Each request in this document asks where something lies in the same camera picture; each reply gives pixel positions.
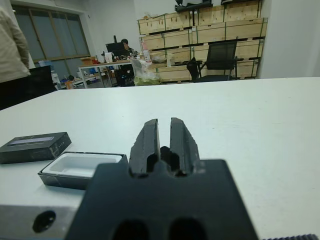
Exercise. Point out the black mesh office chair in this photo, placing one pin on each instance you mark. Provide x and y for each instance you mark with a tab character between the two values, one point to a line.
221	53

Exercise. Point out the black computer monitor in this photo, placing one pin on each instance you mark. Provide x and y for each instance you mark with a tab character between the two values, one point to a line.
113	50

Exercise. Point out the white desk with wood top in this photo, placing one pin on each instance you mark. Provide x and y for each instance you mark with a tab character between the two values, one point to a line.
105	64

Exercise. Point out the seated person in dark top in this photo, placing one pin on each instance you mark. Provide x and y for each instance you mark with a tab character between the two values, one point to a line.
125	45

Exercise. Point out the black box lid with print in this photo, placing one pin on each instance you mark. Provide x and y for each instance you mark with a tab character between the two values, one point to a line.
30	150

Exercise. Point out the black solid-back office chair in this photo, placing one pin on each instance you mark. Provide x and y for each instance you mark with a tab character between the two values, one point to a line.
42	80

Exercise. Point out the black computer tower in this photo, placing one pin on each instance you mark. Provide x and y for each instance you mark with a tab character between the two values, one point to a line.
122	77

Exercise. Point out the small orange container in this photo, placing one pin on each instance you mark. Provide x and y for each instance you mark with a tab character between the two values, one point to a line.
69	85

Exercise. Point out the pink and white sign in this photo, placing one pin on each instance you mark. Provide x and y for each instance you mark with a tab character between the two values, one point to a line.
146	52

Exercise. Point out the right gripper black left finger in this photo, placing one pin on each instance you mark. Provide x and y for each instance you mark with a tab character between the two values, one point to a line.
140	155

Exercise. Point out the yellow-green plastic bag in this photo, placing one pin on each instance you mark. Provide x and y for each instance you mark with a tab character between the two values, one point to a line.
142	75

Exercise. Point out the black equipment with pole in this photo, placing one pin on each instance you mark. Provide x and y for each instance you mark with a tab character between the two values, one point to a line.
190	6

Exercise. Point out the brown cardboard box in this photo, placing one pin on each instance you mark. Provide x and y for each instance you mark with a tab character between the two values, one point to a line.
88	61

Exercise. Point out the person in beige jacket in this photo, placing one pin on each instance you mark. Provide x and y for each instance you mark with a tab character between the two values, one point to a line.
12	50

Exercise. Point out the black box base white insert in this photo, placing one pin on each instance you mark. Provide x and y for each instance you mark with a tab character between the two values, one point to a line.
75	162

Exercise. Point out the white carton with red print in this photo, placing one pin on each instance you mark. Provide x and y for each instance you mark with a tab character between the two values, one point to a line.
108	57

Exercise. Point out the window with brown frame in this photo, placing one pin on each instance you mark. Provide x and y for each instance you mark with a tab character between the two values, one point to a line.
60	35

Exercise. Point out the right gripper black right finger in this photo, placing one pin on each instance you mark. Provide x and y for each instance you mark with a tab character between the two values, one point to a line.
186	150

